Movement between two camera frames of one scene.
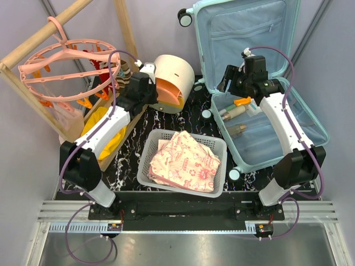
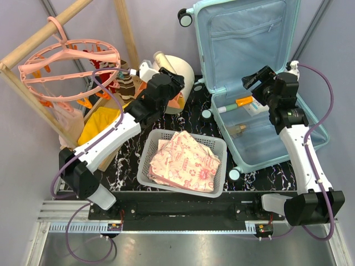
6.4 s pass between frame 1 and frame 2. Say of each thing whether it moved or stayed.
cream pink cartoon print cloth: stayed
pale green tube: moved
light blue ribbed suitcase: stayed
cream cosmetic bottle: moved
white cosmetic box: stayed
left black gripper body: moved
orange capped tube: stayed
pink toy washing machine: stayed
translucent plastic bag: stayed
